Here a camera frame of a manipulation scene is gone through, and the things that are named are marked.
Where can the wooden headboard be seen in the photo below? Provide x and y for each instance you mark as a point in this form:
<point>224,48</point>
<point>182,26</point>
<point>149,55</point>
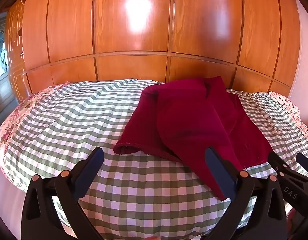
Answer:
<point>134,30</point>

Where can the floral bed sheet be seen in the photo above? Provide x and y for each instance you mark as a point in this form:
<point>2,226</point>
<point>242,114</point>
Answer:
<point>16,115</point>

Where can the dark red knit sweater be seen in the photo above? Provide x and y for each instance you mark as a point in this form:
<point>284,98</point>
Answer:
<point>181,110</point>

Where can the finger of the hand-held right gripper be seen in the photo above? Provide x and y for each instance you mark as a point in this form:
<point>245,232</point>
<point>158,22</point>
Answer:
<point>277,162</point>
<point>305,163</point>

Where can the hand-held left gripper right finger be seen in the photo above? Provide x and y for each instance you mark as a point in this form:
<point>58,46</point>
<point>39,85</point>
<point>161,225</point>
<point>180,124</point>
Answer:
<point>218,172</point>

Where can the green white checkered blanket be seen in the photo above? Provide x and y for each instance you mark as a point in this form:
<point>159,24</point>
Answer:
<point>81,110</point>

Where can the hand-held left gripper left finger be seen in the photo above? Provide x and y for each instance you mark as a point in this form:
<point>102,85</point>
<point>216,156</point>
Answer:
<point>90,170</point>

